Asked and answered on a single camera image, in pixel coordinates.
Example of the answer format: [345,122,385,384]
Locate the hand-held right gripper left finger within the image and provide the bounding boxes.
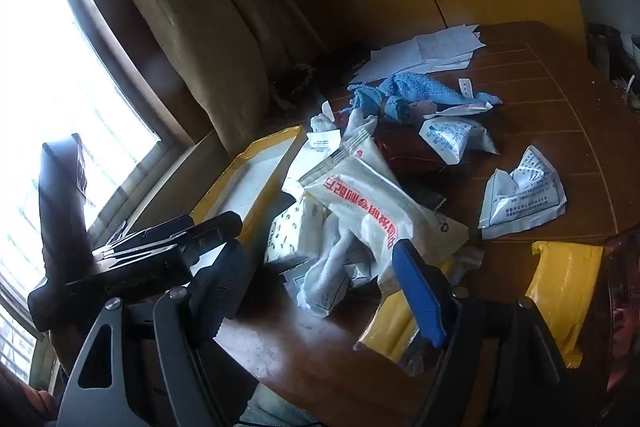
[55,239,249,427]

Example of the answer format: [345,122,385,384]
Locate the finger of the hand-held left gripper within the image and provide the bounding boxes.
[92,215,196,258]
[172,212,244,265]

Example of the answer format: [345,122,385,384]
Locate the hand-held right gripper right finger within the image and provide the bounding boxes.
[392,239,601,427]

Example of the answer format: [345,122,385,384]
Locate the yellow plastic packet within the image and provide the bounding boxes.
[524,241,605,369]
[353,292,441,376]

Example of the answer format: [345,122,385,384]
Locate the yellow taped cardboard box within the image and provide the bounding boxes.
[189,125,304,240]

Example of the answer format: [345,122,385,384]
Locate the white packets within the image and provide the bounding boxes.
[263,196,332,265]

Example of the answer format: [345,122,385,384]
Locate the large white packet red print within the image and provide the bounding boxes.
[304,155,470,295]

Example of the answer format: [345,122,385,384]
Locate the white packet black text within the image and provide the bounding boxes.
[281,138,331,200]

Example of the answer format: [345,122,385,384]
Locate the dark red foil packet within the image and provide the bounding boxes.
[372,124,448,170]

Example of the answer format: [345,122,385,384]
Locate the small white printed packet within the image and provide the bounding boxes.
[418,116,500,166]

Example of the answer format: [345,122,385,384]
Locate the thin white strip packet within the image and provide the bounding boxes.
[434,101,494,118]

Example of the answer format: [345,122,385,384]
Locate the person's left forearm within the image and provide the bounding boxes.
[0,363,57,427]

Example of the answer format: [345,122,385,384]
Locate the person's jeans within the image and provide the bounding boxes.
[240,384,331,427]

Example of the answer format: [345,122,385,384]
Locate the window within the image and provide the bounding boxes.
[0,0,166,383]

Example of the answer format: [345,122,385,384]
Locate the dark fringed cloth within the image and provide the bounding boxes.
[270,42,371,108]

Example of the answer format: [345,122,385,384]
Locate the red translucent plastic object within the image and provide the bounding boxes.
[600,227,640,408]

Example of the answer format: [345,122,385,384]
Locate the blue towel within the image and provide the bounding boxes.
[348,72,503,124]

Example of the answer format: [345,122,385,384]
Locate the beige curtain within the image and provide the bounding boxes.
[60,0,351,152]

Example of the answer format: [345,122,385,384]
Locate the stack of white papers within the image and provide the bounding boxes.
[356,24,487,84]

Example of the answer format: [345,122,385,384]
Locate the dark clutter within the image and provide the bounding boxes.
[587,24,640,108]

